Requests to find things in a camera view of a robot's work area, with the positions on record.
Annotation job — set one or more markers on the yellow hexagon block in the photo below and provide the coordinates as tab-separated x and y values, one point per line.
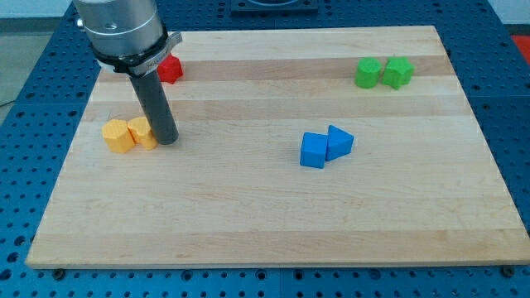
117	136

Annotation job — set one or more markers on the green cylinder block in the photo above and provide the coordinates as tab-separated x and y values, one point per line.
368	72

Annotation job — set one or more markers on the yellow heart block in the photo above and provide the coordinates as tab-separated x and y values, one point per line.
142	133

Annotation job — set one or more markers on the red block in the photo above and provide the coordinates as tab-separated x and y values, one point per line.
170	69

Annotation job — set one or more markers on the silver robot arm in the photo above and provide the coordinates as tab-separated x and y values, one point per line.
127	36

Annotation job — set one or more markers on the blue triangle block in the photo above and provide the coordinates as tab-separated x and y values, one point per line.
339	143

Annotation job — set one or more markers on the blue cube block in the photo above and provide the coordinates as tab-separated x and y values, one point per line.
313	150

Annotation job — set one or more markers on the wooden board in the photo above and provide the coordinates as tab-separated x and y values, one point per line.
419	188

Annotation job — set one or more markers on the green star block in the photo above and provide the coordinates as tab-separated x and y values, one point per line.
398	72

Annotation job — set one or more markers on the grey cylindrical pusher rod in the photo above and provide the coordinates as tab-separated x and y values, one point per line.
156	108

